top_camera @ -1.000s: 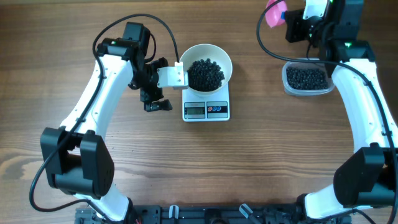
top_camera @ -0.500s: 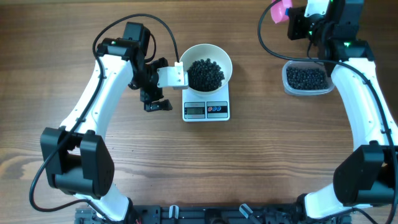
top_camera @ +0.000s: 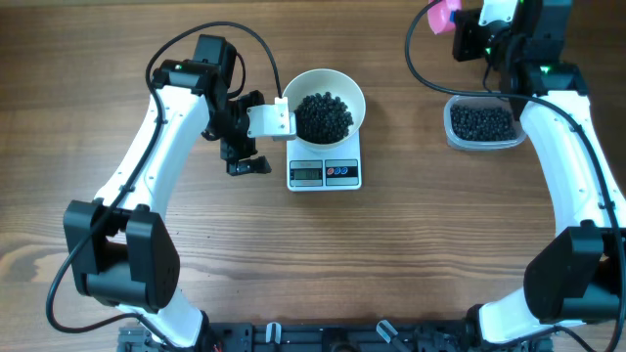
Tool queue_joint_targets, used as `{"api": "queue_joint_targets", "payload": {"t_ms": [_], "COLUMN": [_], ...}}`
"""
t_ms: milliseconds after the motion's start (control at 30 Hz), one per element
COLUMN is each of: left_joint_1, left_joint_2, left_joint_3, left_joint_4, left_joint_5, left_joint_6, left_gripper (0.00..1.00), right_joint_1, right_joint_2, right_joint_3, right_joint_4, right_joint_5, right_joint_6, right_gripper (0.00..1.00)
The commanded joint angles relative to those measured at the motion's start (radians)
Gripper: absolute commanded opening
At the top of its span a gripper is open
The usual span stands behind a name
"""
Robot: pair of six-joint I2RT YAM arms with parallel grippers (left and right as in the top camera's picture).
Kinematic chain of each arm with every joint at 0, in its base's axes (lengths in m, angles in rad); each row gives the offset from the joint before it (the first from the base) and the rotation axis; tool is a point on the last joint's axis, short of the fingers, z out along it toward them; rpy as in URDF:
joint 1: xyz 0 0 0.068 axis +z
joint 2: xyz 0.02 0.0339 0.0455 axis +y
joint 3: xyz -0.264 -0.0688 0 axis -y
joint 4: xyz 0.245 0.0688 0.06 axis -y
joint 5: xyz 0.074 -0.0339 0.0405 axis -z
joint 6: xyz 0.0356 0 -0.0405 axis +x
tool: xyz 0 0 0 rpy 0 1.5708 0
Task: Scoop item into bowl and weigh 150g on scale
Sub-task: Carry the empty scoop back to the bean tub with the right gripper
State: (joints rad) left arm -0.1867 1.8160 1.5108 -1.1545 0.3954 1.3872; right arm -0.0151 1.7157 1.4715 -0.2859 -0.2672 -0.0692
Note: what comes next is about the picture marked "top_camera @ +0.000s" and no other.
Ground pink scoop blue handle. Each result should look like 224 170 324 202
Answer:
426 0 462 35

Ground white bowl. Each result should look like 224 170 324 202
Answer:
284 68 367 149

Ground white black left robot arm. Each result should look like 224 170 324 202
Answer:
62 59 294 351

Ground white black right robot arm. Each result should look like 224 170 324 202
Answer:
444 1 625 344

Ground black beans in bowl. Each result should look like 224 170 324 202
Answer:
294 92 354 145

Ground white digital kitchen scale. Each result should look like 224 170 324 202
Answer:
287 133 362 192

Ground clear container of black beans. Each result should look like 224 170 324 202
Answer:
443 95 526 152

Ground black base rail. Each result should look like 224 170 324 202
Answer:
116 320 554 352

